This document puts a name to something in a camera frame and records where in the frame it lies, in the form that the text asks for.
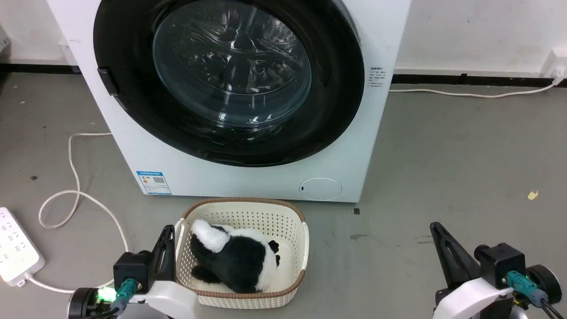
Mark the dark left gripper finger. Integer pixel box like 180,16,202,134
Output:
150,225,169,284
166,226,176,281

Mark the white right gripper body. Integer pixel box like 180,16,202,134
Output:
433,277,517,319

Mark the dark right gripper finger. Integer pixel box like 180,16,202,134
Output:
430,222,482,291

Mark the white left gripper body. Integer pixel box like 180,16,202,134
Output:
128,280,200,319

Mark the white front-load washing machine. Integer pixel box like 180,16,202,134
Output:
47,0,412,203

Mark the black round glass washer door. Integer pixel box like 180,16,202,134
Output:
93,0,365,167

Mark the black and white panda plush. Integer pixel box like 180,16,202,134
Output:
190,219,281,294

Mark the blue energy label sticker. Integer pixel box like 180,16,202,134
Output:
136,171,172,195

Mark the cream perforated laundry basket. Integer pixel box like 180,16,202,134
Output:
174,197,310,309

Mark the white power strip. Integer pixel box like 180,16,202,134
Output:
0,207,46,287

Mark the white oval filter hatch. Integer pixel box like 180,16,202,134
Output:
299,178,342,201

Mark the small text sticker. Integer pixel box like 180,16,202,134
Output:
369,66,389,88

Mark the green-plug left gripper cable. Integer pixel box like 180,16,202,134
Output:
89,278,138,319

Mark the green-plug gripper cable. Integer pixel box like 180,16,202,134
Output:
505,271,567,319
89,278,138,319

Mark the green-plug right gripper cable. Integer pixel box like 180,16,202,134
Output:
505,271,567,319

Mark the white power strip cable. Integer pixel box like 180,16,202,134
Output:
24,132,130,294

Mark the white washer power cable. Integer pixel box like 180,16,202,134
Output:
390,81,559,99

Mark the white wall socket plug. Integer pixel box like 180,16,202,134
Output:
540,49,567,87

